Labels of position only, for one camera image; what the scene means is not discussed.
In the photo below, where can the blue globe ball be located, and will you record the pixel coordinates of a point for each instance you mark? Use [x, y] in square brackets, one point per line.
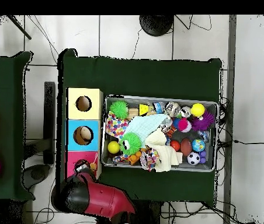
[198, 145]

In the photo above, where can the dark green side tablecloth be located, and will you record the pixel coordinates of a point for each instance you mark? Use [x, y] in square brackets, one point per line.
[6, 93]

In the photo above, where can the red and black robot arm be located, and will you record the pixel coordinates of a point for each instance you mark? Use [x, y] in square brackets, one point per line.
[99, 200]

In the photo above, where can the polka dot cloth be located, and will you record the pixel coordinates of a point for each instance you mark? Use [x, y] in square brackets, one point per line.
[115, 126]

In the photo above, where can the heart print cloth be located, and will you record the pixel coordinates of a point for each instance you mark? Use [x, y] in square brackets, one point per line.
[149, 159]

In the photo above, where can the small soccer ball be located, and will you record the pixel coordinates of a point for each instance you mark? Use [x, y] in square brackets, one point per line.
[193, 158]

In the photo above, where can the black round base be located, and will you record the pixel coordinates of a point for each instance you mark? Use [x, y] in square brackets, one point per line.
[156, 23]

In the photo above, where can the green fuzzy monster toy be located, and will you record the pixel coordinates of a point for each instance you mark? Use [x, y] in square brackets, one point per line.
[131, 143]

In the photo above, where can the large yellow ball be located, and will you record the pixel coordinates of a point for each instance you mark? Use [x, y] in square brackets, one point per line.
[197, 109]

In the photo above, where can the brown plush toy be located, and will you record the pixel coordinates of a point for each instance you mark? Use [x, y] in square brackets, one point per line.
[93, 165]

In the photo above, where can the green spiky ball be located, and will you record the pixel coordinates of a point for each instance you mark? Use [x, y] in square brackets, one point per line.
[119, 109]

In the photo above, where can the small yellow ball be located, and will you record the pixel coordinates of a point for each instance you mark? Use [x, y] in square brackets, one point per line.
[114, 147]

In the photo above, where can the light teal waffle cloth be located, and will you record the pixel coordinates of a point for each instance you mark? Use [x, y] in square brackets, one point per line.
[146, 125]

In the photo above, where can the cream waffle cloth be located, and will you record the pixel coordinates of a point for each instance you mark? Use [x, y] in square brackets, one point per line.
[162, 151]

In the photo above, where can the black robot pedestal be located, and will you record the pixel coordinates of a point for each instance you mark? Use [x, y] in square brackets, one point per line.
[150, 214]

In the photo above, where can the black rod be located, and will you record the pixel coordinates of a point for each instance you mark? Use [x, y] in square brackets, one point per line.
[19, 27]

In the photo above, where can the black panel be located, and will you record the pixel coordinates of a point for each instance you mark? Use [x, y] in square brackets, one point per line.
[49, 121]

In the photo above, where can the wooden box with three holes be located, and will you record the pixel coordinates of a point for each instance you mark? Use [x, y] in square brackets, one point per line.
[73, 140]

